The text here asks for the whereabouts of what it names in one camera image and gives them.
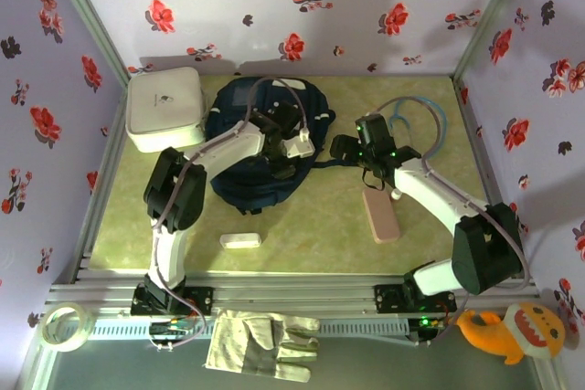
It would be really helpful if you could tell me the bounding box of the navy blue backpack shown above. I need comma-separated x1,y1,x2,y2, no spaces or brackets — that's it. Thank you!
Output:
200,77,339,216

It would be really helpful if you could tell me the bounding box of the pink pencil case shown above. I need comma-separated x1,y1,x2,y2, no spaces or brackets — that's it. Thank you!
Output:
361,188,402,245

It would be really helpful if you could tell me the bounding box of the light blue tubing loop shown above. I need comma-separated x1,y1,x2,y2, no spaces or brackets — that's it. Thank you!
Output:
388,95,452,163

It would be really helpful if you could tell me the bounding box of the small white oblong case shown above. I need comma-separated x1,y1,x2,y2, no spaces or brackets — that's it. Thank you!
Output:
218,232,262,250

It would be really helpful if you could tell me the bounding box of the white square storage case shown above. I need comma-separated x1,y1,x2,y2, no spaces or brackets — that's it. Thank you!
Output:
125,66,207,153

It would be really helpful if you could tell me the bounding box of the grey canvas work glove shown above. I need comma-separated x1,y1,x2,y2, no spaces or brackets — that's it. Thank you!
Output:
204,309,321,385

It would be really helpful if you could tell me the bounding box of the orange shark plush toy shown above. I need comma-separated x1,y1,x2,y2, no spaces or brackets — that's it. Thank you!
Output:
456,300,567,366

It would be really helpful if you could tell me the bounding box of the clear tape roll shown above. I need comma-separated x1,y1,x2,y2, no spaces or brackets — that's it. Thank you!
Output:
38,301,96,353

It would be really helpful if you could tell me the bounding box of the lavender left arm cable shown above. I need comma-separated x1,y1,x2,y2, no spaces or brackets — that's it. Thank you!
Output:
148,77,310,353

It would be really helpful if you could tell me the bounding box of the lavender arm cable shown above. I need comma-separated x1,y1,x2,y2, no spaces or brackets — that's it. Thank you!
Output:
148,77,310,353
365,96,532,348

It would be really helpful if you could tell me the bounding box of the lavender right arm cable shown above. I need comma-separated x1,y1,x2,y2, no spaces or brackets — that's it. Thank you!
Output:
365,96,532,348

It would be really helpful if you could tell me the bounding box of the aluminium right side rail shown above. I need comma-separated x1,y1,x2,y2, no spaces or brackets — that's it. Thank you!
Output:
452,79,527,279

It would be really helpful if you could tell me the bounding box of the aluminium front frame rail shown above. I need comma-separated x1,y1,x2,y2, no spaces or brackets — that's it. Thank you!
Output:
45,270,540,316

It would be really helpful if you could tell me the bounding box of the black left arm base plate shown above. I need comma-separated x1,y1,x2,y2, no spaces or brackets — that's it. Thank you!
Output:
130,284,215,317

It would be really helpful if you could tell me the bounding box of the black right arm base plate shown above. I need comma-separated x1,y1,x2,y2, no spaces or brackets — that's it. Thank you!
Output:
373,283,457,314

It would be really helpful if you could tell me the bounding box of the aluminium left side rail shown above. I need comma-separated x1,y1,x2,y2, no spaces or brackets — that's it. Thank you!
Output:
68,83,132,284

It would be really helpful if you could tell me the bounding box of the white slotted cable duct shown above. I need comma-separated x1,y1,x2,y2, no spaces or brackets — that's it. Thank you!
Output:
89,316,410,341

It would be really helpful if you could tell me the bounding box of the aluminium right corner post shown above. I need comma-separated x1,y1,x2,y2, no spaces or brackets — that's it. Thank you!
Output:
450,0,536,83

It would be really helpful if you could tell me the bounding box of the aluminium corner post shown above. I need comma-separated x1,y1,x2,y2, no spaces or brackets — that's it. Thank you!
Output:
450,0,536,83
39,0,133,88

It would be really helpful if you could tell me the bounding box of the aluminium left corner post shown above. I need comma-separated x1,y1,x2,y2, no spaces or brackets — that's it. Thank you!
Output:
39,0,133,88

